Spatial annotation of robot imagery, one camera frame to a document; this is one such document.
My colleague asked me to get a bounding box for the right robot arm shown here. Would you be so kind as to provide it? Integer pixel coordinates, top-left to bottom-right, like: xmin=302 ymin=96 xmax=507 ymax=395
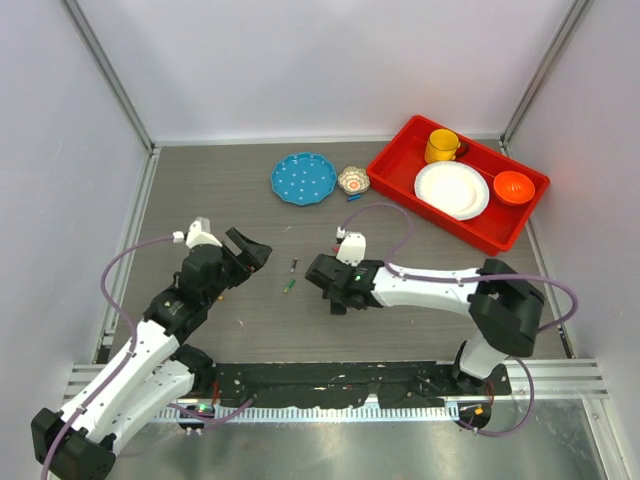
xmin=305 ymin=254 xmax=544 ymax=395

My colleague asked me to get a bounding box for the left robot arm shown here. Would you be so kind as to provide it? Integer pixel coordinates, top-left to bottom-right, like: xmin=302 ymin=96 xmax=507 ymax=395
xmin=31 ymin=217 xmax=272 ymax=479

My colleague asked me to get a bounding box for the green battery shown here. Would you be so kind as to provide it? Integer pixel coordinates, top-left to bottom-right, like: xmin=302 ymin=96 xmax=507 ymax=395
xmin=283 ymin=279 xmax=296 ymax=294

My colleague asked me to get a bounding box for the blue dotted plate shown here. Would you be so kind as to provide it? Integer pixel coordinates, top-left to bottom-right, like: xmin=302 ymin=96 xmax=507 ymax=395
xmin=270 ymin=152 xmax=337 ymax=207

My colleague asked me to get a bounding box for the small floral dish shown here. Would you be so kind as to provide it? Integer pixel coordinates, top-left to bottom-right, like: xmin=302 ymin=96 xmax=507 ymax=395
xmin=337 ymin=166 xmax=371 ymax=195

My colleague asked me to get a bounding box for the white paper plate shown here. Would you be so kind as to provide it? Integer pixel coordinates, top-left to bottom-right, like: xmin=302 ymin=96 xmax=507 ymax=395
xmin=414 ymin=161 xmax=490 ymax=221

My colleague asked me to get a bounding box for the red plastic bin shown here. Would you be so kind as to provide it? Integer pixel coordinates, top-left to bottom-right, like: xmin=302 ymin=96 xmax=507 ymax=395
xmin=367 ymin=115 xmax=550 ymax=256

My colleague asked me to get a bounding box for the yellow mug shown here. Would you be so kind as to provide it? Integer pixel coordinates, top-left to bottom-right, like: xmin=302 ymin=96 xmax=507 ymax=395
xmin=424 ymin=128 xmax=469 ymax=164

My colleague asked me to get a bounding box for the orange bowl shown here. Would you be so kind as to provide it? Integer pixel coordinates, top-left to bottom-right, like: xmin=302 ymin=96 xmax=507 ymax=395
xmin=493 ymin=171 xmax=536 ymax=206

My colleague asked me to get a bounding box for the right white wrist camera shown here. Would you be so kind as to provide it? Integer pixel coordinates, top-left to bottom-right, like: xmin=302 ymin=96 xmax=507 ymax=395
xmin=336 ymin=227 xmax=366 ymax=267

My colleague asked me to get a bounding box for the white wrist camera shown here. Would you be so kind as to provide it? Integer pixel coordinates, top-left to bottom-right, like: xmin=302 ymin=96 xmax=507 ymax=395
xmin=172 ymin=217 xmax=222 ymax=250
xmin=336 ymin=227 xmax=366 ymax=267

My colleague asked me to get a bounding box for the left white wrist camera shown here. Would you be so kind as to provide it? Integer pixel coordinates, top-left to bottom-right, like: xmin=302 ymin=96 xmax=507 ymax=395
xmin=172 ymin=217 xmax=222 ymax=250

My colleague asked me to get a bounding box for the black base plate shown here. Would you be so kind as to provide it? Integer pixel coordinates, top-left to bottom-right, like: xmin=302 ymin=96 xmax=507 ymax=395
xmin=183 ymin=361 xmax=512 ymax=410

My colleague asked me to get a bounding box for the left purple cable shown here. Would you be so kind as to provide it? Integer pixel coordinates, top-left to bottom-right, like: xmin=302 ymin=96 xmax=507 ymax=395
xmin=40 ymin=234 xmax=254 ymax=480

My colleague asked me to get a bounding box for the perforated cable tray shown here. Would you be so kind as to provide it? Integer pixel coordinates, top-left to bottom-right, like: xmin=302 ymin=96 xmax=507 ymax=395
xmin=149 ymin=403 xmax=460 ymax=424

